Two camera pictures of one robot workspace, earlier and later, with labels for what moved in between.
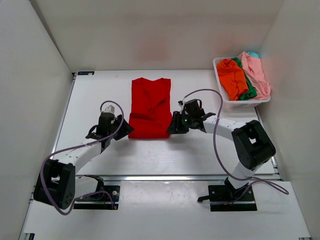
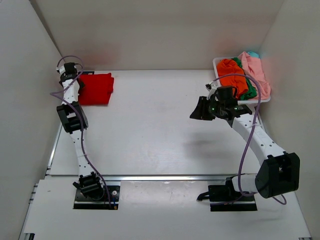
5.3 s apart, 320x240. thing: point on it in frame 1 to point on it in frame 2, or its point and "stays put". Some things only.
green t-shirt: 252,92 stays put
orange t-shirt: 232,78 stays put
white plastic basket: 230,103 stays put
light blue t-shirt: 253,54 stays put
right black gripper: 175,127 to 200,111
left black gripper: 126,129 to 82,85
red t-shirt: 150,117 to 97,90
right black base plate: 226,198 stays put
